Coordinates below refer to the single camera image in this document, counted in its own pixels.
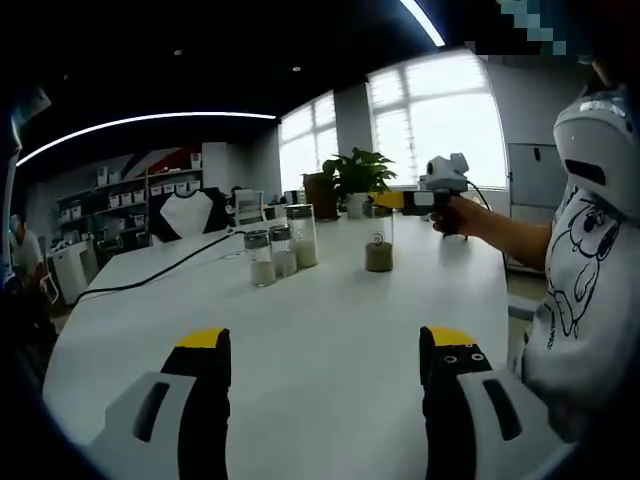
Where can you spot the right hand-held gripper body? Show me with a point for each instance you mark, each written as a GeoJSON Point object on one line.
{"type": "Point", "coordinates": [447, 172]}

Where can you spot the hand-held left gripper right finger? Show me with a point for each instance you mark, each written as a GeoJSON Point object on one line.
{"type": "Point", "coordinates": [445, 400]}

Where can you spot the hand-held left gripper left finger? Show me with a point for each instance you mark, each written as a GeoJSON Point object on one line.
{"type": "Point", "coordinates": [205, 400]}

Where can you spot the tall brown-filled seasoning bottle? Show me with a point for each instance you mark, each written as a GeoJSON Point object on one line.
{"type": "Point", "coordinates": [379, 257]}

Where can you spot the tall white-filled seasoning bottle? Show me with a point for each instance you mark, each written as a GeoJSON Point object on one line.
{"type": "Point", "coordinates": [304, 250]}

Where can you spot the medium glass seasoning bottle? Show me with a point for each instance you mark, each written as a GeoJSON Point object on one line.
{"type": "Point", "coordinates": [284, 262]}

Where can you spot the small glass seasoning bottle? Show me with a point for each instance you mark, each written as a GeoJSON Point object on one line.
{"type": "Point", "coordinates": [261, 272]}

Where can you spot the person's right hand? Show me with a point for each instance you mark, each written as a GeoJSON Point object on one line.
{"type": "Point", "coordinates": [457, 220]}

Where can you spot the green plant in white pot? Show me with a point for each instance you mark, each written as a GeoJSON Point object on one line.
{"type": "Point", "coordinates": [362, 170]}

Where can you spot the window with blinds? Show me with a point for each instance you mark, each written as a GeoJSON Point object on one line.
{"type": "Point", "coordinates": [435, 125]}
{"type": "Point", "coordinates": [307, 145]}

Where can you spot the brown box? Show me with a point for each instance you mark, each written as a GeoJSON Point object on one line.
{"type": "Point", "coordinates": [320, 197]}

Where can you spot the grey panel board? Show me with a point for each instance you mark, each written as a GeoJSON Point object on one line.
{"type": "Point", "coordinates": [532, 175]}

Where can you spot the white office chair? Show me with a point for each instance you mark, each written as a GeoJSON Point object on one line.
{"type": "Point", "coordinates": [249, 207]}

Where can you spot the white worn device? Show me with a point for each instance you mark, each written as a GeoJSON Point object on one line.
{"type": "Point", "coordinates": [590, 140]}

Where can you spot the ceiling light strip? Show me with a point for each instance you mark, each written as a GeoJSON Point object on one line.
{"type": "Point", "coordinates": [422, 20]}
{"type": "Point", "coordinates": [150, 119]}

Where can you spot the white drawer cabinet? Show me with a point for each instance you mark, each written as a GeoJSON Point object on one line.
{"type": "Point", "coordinates": [72, 272]}

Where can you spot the black and white shirt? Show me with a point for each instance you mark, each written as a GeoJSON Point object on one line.
{"type": "Point", "coordinates": [182, 215]}

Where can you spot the shelf of white storage boxes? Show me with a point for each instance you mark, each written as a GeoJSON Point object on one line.
{"type": "Point", "coordinates": [130, 195]}

